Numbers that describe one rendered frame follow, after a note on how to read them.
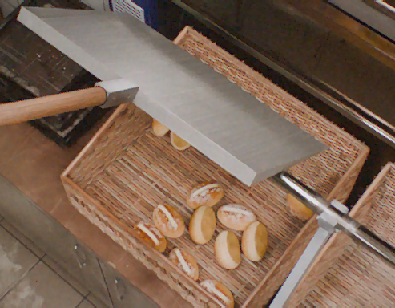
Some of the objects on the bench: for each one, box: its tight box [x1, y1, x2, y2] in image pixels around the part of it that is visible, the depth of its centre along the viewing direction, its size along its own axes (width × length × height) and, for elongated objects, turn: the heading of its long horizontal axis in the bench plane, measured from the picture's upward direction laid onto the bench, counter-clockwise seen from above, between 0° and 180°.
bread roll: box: [171, 131, 191, 150], centre depth 217 cm, size 10×7×6 cm
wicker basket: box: [60, 26, 370, 308], centre depth 199 cm, size 49×56×28 cm
